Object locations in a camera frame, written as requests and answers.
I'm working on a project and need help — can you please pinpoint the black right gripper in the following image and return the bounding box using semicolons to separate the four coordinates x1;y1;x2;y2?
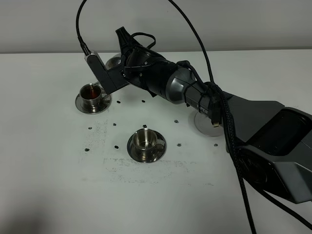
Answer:
116;27;176;98

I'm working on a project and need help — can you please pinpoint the stainless steel teapot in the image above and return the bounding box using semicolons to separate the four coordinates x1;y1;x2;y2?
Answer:
88;52;124;90

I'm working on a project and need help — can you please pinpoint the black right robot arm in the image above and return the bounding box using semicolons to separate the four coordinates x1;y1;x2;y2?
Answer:
116;27;312;204

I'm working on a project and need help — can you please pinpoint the teapot steel saucer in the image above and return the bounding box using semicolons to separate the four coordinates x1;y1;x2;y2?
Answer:
194;112;224;137

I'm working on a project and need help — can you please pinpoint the far steel teacup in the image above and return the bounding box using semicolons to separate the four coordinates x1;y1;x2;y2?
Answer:
79;83;109;109

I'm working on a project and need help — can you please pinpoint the steel teacup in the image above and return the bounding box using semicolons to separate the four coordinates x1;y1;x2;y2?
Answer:
79;83;109;109
132;129;164;156

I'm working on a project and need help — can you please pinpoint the far steel saucer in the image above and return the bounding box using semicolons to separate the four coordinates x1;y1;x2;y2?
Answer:
75;87;113;115

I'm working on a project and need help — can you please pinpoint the near steel teacup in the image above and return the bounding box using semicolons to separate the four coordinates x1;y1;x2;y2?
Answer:
132;129;164;156

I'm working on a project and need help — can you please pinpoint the near steel saucer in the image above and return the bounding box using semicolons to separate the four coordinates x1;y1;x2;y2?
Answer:
126;129;168;163

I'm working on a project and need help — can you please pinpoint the black camera cable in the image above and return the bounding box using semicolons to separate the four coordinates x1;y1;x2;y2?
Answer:
76;0;312;234

